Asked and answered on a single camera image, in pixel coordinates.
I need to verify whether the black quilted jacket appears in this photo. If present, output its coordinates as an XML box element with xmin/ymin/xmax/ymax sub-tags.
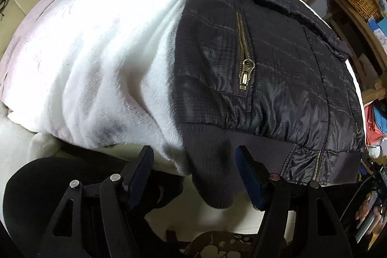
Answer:
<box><xmin>172</xmin><ymin>0</ymin><xmax>365</xmax><ymax>208</ymax></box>

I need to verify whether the right hand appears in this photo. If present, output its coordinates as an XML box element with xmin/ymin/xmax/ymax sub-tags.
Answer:
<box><xmin>355</xmin><ymin>191</ymin><xmax>382</xmax><ymax>240</ymax></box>

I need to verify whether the brown floral slipper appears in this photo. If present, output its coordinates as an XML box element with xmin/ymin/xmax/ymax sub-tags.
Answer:
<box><xmin>184</xmin><ymin>231</ymin><xmax>257</xmax><ymax>258</ymax></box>

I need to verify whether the black round hat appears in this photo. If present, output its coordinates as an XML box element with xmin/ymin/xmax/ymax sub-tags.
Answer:
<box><xmin>3</xmin><ymin>157</ymin><xmax>181</xmax><ymax>257</ymax></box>

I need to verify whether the white embossed bed blanket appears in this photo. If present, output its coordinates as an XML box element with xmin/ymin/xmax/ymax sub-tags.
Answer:
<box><xmin>0</xmin><ymin>0</ymin><xmax>364</xmax><ymax>177</ymax></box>

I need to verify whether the blue white box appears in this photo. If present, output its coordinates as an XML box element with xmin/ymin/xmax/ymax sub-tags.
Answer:
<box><xmin>367</xmin><ymin>17</ymin><xmax>387</xmax><ymax>51</ymax></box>

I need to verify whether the wooden shelf unit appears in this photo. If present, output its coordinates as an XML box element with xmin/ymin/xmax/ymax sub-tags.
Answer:
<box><xmin>324</xmin><ymin>0</ymin><xmax>386</xmax><ymax>104</ymax></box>

